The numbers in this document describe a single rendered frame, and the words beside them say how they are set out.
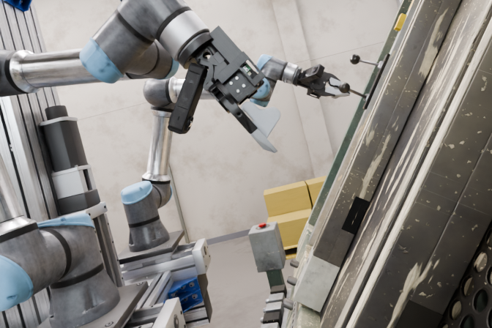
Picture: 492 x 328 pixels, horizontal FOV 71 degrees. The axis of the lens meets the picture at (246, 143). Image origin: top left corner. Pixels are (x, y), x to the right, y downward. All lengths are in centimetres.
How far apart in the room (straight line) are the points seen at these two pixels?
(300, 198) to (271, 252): 246
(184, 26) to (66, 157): 68
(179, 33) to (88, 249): 54
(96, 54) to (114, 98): 456
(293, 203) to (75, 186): 312
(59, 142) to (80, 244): 38
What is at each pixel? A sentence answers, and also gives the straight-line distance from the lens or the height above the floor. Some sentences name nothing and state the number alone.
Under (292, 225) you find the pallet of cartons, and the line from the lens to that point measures 368.
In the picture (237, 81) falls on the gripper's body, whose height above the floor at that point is 143.
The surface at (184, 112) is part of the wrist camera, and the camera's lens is 54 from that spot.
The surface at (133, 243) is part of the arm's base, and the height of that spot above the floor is 107.
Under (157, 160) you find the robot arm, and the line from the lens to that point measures 142.
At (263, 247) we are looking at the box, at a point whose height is 86.
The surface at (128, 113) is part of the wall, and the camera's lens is 508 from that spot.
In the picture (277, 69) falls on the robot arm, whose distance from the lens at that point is 132.
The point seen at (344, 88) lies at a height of 142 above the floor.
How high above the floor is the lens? 134
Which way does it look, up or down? 1 degrees down
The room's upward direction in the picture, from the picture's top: 14 degrees counter-clockwise
